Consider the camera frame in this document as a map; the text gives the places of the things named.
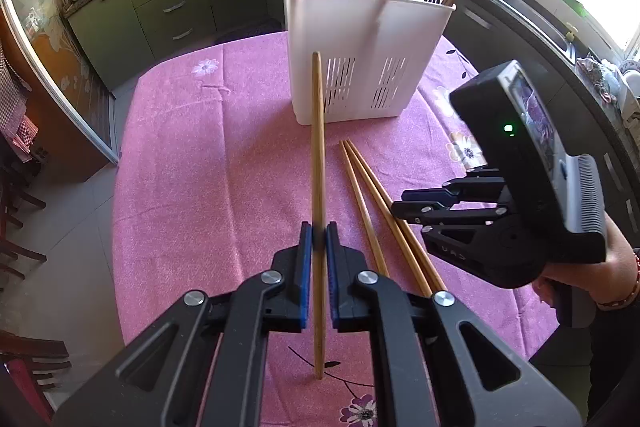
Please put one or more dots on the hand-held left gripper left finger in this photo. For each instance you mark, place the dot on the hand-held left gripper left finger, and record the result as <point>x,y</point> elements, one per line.
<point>306,267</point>

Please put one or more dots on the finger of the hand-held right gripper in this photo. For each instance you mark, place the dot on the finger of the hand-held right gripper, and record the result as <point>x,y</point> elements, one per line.
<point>450,213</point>
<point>460,189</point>

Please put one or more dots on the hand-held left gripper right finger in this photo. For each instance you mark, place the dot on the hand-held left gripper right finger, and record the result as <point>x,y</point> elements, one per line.
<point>332,272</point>

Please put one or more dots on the light bamboo chopstick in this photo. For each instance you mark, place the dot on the light bamboo chopstick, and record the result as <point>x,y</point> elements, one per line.
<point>318,132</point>
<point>380,192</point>
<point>434,279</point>
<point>362,207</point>

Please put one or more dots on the white plastic utensil holder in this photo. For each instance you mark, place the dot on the white plastic utensil holder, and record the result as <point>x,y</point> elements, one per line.
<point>350,37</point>

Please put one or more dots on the person's right hand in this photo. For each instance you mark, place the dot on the person's right hand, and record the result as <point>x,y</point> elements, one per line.
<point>617,262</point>

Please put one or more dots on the pink floral tablecloth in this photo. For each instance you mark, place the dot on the pink floral tablecloth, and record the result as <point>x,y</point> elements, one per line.
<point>210,207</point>

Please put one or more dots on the crumpled rag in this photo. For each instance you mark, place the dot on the crumpled rag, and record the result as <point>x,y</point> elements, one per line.
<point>597,79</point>

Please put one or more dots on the stainless steel sink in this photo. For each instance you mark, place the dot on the stainless steel sink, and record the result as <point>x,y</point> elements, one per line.
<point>545,27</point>

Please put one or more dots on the person's dark clothing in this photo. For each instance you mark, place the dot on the person's dark clothing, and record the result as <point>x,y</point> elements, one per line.
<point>615,357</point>

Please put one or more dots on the dark wooden chair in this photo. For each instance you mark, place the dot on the dark wooden chair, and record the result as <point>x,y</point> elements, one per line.
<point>17,217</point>

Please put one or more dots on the wooden chair with red cushion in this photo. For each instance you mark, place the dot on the wooden chair with red cushion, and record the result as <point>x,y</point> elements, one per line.
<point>30,372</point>

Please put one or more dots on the sliding glass door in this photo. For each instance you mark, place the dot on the sliding glass door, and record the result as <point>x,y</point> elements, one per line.
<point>60,67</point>

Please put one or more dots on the purple checked apron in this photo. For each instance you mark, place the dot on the purple checked apron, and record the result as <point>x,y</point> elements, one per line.
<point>12,107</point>

